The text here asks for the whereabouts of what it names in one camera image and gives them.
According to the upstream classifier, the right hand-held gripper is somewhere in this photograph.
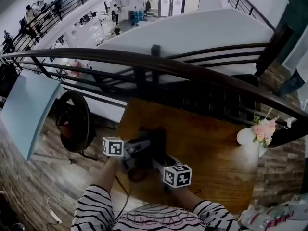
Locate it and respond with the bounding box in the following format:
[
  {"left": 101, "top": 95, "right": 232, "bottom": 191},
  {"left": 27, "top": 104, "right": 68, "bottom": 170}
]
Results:
[{"left": 153, "top": 154, "right": 193, "bottom": 192}]

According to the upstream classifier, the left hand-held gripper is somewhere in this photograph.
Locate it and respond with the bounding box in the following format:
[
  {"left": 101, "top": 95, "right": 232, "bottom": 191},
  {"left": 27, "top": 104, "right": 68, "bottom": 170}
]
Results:
[{"left": 102, "top": 136, "right": 152, "bottom": 172}]

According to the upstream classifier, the black handheld device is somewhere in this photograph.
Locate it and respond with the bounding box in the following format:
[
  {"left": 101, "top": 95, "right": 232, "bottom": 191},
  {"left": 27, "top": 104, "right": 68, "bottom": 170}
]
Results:
[{"left": 127, "top": 126, "right": 168, "bottom": 182}]

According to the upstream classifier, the person's right forearm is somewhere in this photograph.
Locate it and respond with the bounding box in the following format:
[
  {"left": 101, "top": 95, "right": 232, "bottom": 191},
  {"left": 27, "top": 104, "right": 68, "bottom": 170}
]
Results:
[{"left": 172, "top": 186, "right": 205, "bottom": 211}]

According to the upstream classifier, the person's left forearm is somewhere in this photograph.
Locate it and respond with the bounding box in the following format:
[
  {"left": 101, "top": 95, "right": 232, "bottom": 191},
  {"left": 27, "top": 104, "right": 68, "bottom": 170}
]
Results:
[{"left": 92, "top": 157, "right": 121, "bottom": 197}]

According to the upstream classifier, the wooden table with metal legs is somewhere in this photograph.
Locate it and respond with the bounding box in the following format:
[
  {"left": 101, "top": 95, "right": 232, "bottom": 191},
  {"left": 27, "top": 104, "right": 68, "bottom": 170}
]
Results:
[{"left": 115, "top": 97, "right": 259, "bottom": 213}]

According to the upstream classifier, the black round chair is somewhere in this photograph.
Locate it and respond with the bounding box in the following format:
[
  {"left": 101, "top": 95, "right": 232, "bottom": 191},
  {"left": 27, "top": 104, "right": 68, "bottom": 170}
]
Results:
[{"left": 55, "top": 91, "right": 98, "bottom": 165}]

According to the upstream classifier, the striped shirt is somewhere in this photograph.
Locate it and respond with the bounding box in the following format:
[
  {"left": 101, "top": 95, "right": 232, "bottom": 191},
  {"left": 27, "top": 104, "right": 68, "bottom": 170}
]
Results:
[{"left": 71, "top": 185, "right": 241, "bottom": 231}]

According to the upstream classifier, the white vase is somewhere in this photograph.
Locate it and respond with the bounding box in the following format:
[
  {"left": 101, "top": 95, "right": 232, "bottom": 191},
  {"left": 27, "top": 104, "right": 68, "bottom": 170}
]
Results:
[{"left": 236, "top": 128, "right": 268, "bottom": 158}]

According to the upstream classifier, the white power strip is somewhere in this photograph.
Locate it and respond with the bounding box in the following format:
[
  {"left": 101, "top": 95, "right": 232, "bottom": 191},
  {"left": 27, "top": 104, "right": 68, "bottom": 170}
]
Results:
[{"left": 49, "top": 209, "right": 63, "bottom": 225}]

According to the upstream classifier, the dark curved railing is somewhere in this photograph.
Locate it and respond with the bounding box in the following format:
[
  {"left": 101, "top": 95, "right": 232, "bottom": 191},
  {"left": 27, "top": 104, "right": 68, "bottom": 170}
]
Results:
[{"left": 0, "top": 23, "right": 308, "bottom": 149}]

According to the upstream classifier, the light blue table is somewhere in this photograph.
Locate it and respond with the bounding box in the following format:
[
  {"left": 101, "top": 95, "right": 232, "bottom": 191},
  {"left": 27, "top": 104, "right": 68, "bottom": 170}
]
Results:
[{"left": 0, "top": 70, "right": 62, "bottom": 162}]

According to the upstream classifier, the pink flower bouquet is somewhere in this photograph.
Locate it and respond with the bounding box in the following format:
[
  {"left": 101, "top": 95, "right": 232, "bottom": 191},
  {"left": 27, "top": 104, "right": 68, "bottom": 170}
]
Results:
[{"left": 251, "top": 107, "right": 280, "bottom": 149}]

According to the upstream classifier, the plastic bag with red print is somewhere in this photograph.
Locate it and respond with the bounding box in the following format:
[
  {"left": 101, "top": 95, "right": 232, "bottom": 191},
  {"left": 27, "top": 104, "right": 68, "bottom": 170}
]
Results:
[{"left": 240, "top": 198, "right": 308, "bottom": 231}]

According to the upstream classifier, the long black balcony railing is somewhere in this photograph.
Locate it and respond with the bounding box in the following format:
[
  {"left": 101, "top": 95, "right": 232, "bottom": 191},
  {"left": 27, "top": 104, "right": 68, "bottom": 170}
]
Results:
[{"left": 0, "top": 0, "right": 121, "bottom": 55}]

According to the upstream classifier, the short black balcony railing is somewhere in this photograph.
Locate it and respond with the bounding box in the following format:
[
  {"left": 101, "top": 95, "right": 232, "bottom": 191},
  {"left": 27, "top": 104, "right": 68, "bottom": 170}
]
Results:
[{"left": 223, "top": 0, "right": 276, "bottom": 31}]

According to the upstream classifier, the dark green door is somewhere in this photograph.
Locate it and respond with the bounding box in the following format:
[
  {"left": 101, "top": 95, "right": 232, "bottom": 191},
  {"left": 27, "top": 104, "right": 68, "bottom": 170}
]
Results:
[{"left": 276, "top": 0, "right": 308, "bottom": 64}]

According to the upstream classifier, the black cord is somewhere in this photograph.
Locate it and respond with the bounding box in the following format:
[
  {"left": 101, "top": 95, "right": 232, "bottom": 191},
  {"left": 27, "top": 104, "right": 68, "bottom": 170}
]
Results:
[{"left": 113, "top": 174, "right": 132, "bottom": 223}]

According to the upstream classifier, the white floor cable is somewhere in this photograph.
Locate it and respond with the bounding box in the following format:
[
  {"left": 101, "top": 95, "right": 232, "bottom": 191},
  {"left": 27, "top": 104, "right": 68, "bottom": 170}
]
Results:
[{"left": 47, "top": 195, "right": 81, "bottom": 216}]

